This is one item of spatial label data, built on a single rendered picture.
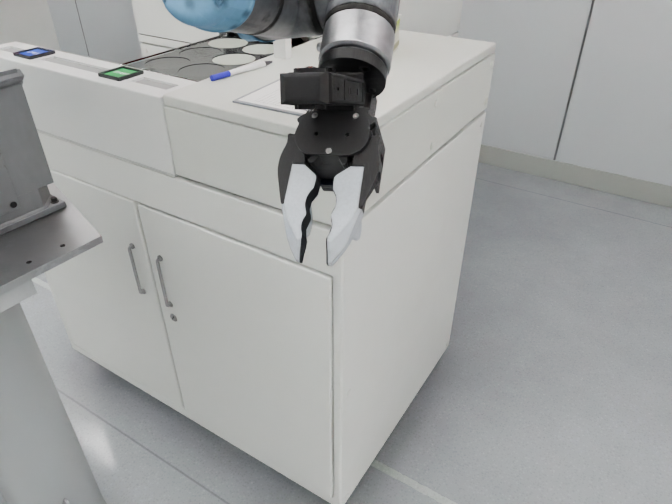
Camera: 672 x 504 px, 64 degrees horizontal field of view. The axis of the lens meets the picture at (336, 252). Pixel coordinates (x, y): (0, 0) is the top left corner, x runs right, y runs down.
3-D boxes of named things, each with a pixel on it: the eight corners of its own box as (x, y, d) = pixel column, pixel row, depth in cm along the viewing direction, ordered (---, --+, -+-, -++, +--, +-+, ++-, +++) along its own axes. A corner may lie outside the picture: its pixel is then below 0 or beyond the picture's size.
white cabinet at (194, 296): (216, 267, 213) (183, 52, 167) (447, 364, 170) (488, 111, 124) (74, 370, 168) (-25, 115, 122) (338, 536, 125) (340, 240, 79)
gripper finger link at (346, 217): (370, 279, 51) (374, 190, 54) (358, 260, 46) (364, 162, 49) (338, 279, 52) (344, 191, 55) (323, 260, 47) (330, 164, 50)
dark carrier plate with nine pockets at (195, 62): (228, 37, 149) (227, 35, 149) (333, 55, 134) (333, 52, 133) (127, 67, 125) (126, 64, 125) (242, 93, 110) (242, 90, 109)
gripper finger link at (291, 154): (318, 215, 50) (342, 133, 52) (313, 208, 49) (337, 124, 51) (272, 208, 52) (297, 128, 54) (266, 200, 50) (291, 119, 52)
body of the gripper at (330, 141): (381, 199, 56) (395, 98, 59) (366, 160, 48) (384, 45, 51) (310, 196, 58) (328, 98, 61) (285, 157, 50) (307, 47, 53)
